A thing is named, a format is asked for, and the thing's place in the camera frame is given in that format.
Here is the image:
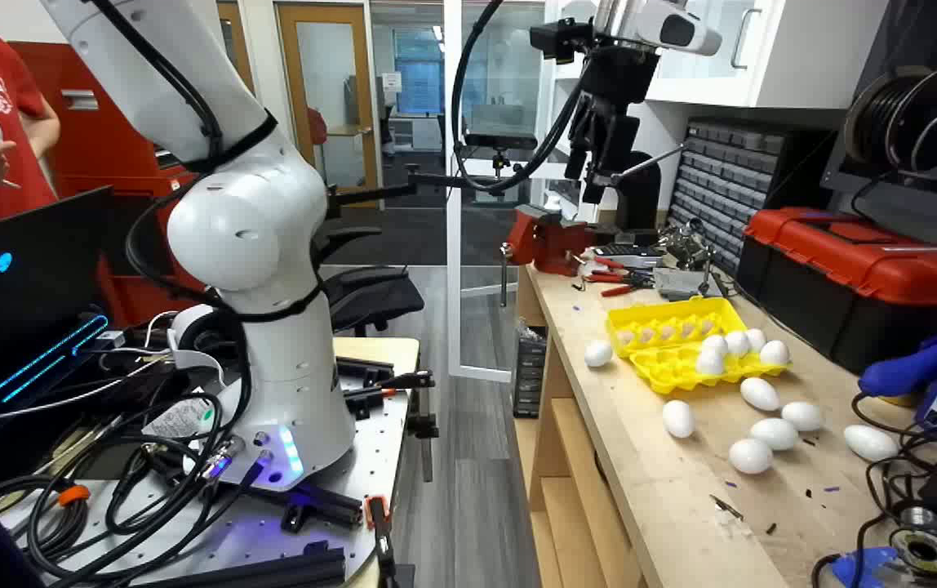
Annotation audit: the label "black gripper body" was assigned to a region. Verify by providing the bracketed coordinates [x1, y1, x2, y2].
[579, 44, 662, 153]

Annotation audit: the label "yellow plastic egg tray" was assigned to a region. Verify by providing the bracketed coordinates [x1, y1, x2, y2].
[603, 294, 795, 403]

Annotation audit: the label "black box blue trim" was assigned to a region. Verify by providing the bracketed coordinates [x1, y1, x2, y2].
[0, 311, 116, 452]

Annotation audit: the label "red bench vise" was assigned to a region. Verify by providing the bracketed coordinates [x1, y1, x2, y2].
[502, 207, 600, 277]

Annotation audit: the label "grey small parts cabinet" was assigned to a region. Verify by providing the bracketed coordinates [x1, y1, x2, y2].
[666, 117, 819, 277]

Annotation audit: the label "black power strip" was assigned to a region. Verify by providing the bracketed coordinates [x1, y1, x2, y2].
[510, 329, 550, 425]

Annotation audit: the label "black office chair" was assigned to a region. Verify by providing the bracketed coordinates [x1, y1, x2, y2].
[310, 223, 429, 335]

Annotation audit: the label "wooden framed door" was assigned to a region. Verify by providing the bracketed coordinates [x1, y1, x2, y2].
[276, 0, 386, 197]

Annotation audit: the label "red and black toolbox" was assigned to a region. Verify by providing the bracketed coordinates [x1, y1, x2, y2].
[735, 207, 937, 378]

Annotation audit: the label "black filament spool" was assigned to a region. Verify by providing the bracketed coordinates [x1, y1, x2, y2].
[844, 57, 937, 202]

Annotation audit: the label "black table clamp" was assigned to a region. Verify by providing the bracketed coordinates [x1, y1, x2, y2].
[333, 355, 440, 425]

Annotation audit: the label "wooden workbench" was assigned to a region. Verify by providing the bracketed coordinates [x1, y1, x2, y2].
[510, 259, 937, 588]

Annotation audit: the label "metal robot mounting table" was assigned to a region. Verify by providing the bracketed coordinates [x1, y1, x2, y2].
[0, 334, 429, 588]

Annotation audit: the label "blue plastic part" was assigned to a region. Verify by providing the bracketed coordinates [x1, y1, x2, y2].
[827, 542, 909, 588]

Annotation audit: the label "brass tip cleaner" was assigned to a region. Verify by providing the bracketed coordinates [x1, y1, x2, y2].
[887, 502, 937, 578]

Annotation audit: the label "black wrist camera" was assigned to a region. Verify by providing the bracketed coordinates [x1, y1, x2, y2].
[525, 13, 600, 66]

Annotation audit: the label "red handled pliers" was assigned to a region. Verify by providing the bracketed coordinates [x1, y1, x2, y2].
[581, 256, 648, 301]

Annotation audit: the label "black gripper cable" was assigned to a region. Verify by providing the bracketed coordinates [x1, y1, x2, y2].
[448, 0, 603, 202]

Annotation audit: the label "white wall cabinet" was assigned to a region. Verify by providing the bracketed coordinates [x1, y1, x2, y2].
[640, 0, 896, 115]

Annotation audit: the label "orange handled clamp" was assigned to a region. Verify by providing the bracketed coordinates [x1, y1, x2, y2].
[364, 493, 402, 588]

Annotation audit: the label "black bench cables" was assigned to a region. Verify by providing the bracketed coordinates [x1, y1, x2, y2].
[810, 388, 937, 588]

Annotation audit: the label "black cable bundle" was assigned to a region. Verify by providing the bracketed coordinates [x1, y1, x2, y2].
[0, 313, 276, 588]

